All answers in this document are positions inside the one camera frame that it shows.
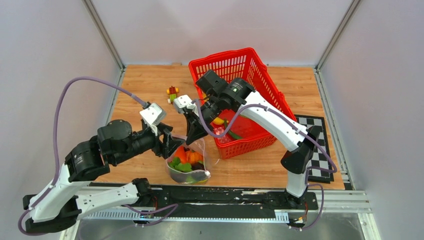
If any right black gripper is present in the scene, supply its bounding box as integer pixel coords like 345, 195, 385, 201
184, 94, 223, 145

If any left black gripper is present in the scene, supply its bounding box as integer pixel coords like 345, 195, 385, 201
114, 122, 188, 165

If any orange toy pumpkin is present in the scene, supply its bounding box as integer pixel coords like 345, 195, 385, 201
185, 150, 204, 165

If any dark purple toy plum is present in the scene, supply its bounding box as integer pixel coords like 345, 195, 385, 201
191, 161, 206, 171

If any clear zip top bag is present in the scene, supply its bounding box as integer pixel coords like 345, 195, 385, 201
165, 138, 212, 185

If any red plastic shopping basket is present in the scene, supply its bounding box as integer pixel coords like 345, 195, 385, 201
188, 47, 296, 159

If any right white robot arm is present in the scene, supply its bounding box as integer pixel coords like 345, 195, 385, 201
173, 70, 321, 209

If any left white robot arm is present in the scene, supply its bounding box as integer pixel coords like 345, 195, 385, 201
22, 119, 185, 236

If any single yellow toy banana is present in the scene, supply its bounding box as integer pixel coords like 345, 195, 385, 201
212, 117, 227, 126

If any green toy cucumber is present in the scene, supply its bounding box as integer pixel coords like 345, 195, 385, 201
223, 119, 243, 141

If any colourful toy block car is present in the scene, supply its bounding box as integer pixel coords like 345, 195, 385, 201
166, 86, 180, 104

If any black white checkerboard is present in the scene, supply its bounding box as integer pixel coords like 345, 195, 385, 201
294, 114, 335, 185

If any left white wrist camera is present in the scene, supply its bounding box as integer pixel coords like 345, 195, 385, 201
139, 103, 167, 137

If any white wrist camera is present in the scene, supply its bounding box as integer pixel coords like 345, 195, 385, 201
173, 94, 198, 116
139, 103, 167, 137

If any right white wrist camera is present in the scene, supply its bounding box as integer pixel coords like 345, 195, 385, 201
173, 94, 198, 116

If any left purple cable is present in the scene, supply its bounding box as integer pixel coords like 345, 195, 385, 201
17, 76, 149, 237

